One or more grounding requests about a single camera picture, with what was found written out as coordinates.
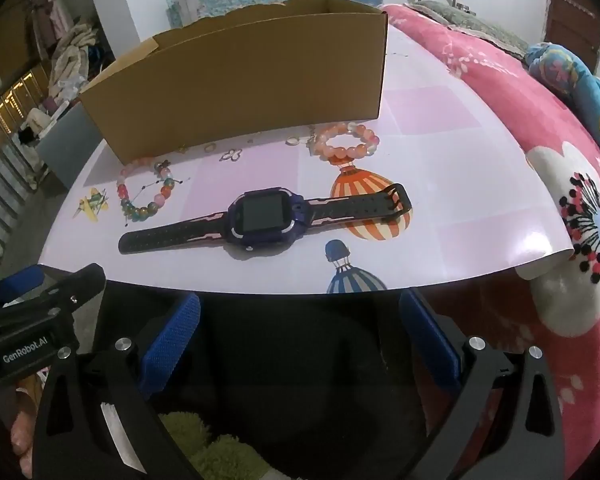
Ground pile of clothes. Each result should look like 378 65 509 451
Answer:
47 22 116 106

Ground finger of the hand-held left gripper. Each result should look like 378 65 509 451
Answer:
0 265 45 312
0 262 106 332

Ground blue floral blanket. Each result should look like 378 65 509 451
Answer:
524 42 600 153

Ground grey lace-edged cloth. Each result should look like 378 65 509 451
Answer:
405 0 531 58

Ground pink floral blanket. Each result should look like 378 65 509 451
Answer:
380 4 600 480

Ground grey storage box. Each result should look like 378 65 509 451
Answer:
35 105 103 191

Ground pink orange bead bracelet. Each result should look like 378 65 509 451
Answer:
314 121 381 162

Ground brown door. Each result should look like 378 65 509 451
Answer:
545 0 600 71

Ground multicolour bead bracelet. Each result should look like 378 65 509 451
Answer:
116 157 178 223

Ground person's left hand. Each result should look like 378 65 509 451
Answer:
11 396 36 465

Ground metal railing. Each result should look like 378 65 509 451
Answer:
0 67 51 281

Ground hanging pink clothes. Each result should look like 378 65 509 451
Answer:
30 0 71 41

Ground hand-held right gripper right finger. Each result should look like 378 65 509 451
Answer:
399 289 567 480

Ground purple black smartwatch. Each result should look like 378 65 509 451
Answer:
118 183 413 260

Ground brown cardboard box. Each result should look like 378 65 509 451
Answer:
78 0 389 166

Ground brown wooden cabinet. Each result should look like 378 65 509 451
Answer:
0 5 48 86

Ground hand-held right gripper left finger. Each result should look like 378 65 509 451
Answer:
32 292 203 480

